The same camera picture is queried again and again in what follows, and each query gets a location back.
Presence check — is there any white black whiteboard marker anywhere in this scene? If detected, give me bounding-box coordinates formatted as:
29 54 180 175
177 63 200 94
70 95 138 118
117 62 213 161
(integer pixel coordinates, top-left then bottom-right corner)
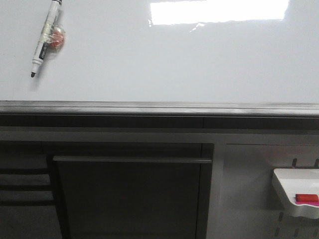
30 0 65 78

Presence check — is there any large white whiteboard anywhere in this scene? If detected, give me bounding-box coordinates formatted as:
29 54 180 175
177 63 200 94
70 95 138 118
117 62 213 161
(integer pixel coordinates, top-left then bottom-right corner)
0 0 319 117

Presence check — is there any dark cabinet panel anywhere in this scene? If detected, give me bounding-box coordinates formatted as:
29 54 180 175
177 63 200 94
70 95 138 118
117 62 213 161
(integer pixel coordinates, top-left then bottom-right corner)
46 143 214 239

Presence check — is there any white pegboard panel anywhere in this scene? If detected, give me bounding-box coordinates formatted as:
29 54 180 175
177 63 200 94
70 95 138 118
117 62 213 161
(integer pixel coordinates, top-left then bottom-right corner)
218 144 319 239

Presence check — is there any red block in tray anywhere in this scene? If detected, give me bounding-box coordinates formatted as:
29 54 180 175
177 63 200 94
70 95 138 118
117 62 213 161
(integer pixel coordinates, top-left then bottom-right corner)
295 194 319 203

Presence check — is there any pink item in tray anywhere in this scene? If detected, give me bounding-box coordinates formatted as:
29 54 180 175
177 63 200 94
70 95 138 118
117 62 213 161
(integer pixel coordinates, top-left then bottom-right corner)
295 201 319 207

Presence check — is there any white plastic wall tray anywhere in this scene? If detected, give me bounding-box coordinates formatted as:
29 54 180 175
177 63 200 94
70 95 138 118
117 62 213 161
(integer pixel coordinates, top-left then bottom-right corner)
272 168 319 219

